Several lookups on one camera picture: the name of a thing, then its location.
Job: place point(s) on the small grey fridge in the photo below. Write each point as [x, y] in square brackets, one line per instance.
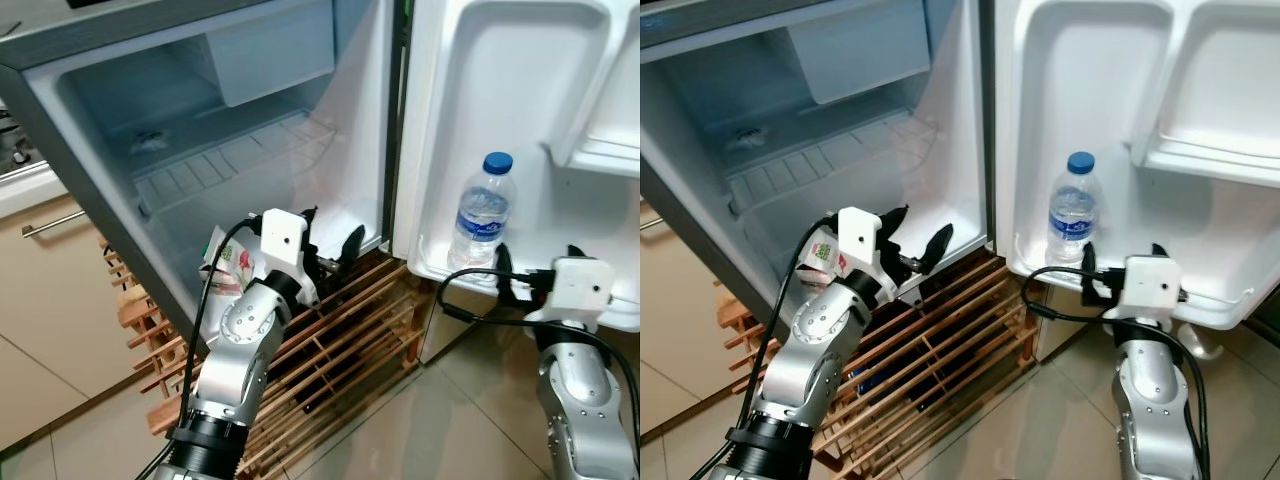
[300, 150]
[900, 150]

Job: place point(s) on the clear fridge shelf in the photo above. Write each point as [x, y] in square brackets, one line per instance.
[830, 160]
[240, 165]

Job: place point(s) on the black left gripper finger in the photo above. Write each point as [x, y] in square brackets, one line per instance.
[938, 245]
[309, 228]
[353, 248]
[895, 222]

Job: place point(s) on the white topped counter unit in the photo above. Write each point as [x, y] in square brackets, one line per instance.
[1055, 342]
[440, 345]

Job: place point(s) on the cream kitchen cabinet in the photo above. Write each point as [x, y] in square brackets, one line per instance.
[50, 320]
[670, 340]

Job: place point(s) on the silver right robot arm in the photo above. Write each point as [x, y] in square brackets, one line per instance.
[585, 400]
[1150, 400]

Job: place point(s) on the black gas stove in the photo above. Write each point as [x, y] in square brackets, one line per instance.
[15, 140]

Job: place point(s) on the wooden slatted rack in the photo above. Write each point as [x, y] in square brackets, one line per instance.
[950, 340]
[340, 330]

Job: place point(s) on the white drink carton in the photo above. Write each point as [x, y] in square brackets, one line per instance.
[825, 255]
[232, 262]

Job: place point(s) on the white lined fridge door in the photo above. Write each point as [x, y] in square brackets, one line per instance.
[1080, 100]
[480, 100]

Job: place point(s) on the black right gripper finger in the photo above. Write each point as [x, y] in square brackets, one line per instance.
[1088, 270]
[1158, 251]
[576, 254]
[503, 270]

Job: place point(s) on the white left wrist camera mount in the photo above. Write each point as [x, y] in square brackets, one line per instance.
[860, 238]
[282, 238]

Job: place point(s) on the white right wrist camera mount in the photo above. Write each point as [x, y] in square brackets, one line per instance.
[1150, 285]
[578, 285]

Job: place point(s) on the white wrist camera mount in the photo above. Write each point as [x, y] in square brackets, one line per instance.
[1150, 285]
[282, 238]
[860, 238]
[578, 285]

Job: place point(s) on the blue capped water bottle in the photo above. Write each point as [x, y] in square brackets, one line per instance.
[482, 215]
[1073, 210]

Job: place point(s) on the white freezer compartment flap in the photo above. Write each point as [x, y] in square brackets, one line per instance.
[275, 55]
[860, 55]

